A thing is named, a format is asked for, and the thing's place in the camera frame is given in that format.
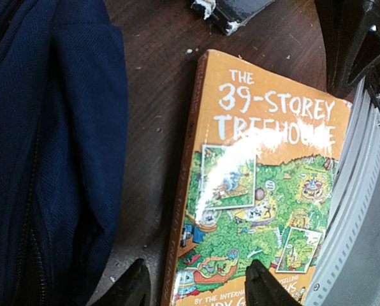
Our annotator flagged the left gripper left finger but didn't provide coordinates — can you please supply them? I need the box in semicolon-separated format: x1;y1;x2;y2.
96;258;150;306

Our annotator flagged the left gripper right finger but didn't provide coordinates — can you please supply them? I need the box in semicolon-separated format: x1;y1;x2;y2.
245;259;300;306

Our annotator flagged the orange 39-Storey Treehouse book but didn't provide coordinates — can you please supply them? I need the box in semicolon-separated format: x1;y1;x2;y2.
161;49;352;305

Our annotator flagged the navy blue student backpack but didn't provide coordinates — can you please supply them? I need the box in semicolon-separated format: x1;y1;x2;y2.
0;1;129;305

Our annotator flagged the dark Wuthering Heights book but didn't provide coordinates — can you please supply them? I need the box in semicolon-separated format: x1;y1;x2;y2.
191;0;274;36

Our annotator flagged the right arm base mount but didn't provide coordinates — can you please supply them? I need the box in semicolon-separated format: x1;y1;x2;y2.
315;1;380;111

